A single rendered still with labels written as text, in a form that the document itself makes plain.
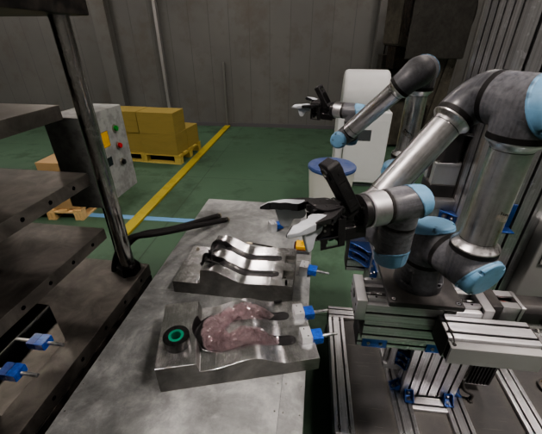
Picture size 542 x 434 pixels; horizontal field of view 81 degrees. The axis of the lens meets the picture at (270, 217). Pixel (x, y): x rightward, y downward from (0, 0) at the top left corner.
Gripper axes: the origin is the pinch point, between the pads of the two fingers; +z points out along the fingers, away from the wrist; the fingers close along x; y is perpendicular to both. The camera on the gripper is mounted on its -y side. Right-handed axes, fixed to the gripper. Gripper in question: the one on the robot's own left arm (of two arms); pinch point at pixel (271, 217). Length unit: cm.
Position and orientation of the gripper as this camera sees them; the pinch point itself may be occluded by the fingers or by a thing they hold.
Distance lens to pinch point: 58.5
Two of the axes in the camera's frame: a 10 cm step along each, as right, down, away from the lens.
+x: -3.2, -3.4, 8.8
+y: 0.5, 9.2, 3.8
